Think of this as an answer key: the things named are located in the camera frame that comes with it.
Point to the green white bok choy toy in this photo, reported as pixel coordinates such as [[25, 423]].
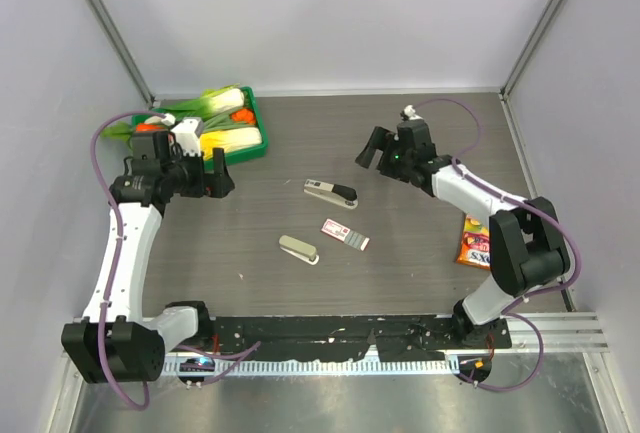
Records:
[[209, 104]]

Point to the green plastic tray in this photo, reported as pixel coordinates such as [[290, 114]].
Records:
[[248, 153]]

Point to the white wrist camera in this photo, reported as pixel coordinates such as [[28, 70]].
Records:
[[409, 113], [187, 135]]

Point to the orange carrot toy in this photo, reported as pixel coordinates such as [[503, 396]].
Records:
[[144, 127]]

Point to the yellow napa cabbage toy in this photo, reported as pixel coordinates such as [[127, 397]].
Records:
[[230, 140]]

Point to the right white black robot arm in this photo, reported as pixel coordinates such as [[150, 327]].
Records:
[[526, 249]]

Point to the green long beans toy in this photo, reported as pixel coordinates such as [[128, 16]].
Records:
[[223, 123]]

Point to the small beige stapler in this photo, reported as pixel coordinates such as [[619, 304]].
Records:
[[299, 249]]

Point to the green leaf outside tray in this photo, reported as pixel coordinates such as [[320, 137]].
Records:
[[120, 130]]

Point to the red white staple box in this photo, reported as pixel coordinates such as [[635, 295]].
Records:
[[345, 235]]

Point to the aluminium rail front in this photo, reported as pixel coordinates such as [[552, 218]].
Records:
[[571, 332]]

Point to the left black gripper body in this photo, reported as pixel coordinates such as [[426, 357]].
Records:
[[188, 176]]

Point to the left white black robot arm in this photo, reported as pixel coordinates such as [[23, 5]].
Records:
[[113, 341]]

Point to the black and beige stapler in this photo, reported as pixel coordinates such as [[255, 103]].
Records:
[[336, 194]]

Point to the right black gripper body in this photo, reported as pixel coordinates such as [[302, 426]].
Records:
[[394, 162]]

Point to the small orange carrot piece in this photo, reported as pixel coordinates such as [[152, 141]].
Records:
[[244, 115]]

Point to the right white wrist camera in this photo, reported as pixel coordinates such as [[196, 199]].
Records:
[[409, 113]]

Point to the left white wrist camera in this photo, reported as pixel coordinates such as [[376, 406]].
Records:
[[187, 135]]

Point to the orange snack packet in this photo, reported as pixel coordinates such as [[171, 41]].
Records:
[[474, 247]]

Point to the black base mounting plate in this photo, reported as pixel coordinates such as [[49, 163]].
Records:
[[348, 338]]

